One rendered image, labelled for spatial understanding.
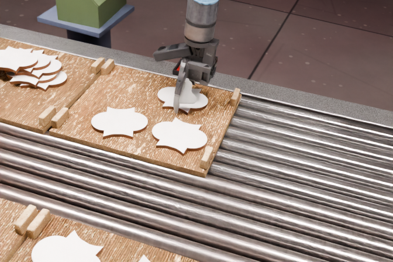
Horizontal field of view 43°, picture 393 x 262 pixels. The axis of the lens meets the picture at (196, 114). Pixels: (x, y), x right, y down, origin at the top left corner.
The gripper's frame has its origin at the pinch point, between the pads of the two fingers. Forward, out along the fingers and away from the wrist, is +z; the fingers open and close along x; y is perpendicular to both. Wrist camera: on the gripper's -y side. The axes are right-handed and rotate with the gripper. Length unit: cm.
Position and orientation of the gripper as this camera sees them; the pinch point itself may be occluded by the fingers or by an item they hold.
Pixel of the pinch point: (182, 98)
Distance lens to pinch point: 137.0
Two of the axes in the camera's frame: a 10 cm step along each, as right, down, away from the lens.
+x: 3.1, -5.5, 7.7
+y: 9.4, 2.8, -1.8
